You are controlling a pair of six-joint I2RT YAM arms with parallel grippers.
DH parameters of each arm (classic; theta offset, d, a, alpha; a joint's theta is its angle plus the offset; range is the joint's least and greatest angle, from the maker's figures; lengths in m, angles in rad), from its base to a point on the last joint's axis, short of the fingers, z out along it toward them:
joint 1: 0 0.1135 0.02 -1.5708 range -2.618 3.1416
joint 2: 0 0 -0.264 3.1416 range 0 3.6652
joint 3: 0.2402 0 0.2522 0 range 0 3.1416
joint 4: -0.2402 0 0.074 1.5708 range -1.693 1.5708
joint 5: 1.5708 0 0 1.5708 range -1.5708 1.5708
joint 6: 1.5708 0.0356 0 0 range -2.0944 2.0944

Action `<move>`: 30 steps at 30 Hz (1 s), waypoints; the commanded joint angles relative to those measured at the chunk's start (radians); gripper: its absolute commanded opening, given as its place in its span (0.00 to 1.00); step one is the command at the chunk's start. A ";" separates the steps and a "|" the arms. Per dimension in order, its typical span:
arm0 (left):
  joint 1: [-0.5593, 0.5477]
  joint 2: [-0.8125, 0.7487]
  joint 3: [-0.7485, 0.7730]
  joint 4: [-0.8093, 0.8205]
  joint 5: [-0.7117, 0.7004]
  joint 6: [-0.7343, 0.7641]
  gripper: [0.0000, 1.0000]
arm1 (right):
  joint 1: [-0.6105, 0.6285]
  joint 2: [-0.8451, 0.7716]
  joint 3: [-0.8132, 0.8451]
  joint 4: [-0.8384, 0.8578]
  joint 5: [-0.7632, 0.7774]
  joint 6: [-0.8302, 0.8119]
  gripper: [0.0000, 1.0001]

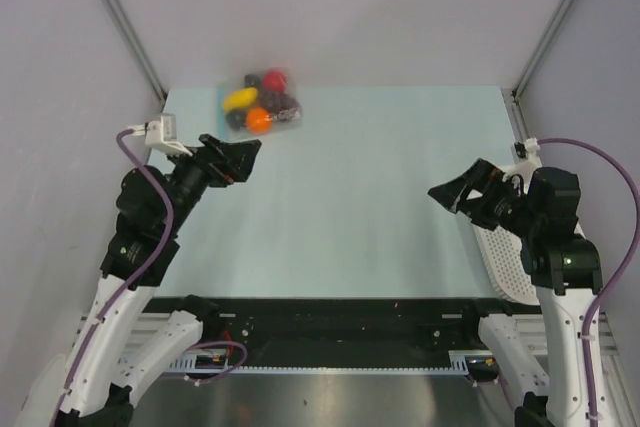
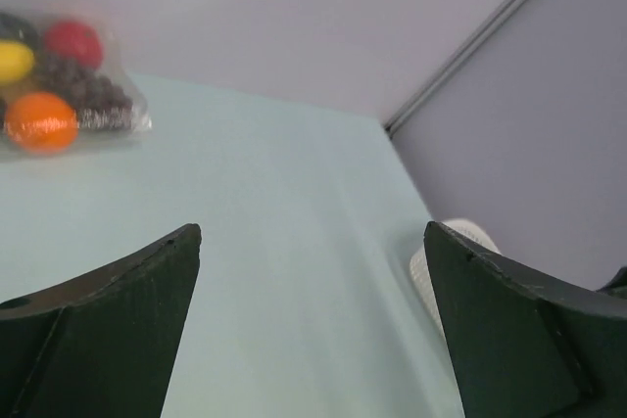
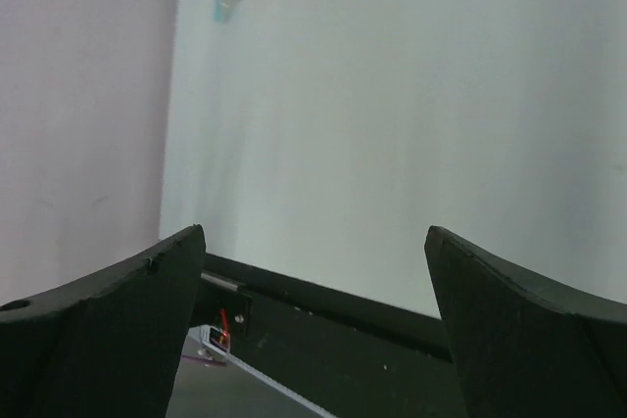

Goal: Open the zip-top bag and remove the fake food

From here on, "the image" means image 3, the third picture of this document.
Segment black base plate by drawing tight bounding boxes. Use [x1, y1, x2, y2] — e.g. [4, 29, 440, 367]
[190, 255, 466, 417]

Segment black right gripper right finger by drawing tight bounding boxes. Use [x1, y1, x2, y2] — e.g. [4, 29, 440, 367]
[424, 226, 626, 417]

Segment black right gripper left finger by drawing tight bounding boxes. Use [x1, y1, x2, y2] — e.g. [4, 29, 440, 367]
[1, 225, 206, 417]

